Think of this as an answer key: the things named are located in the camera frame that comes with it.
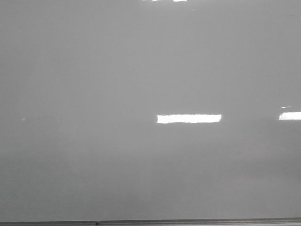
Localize white glossy whiteboard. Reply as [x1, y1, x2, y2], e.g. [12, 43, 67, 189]
[0, 0, 301, 221]

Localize grey aluminium whiteboard frame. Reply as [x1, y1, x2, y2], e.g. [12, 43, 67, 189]
[0, 218, 301, 226]

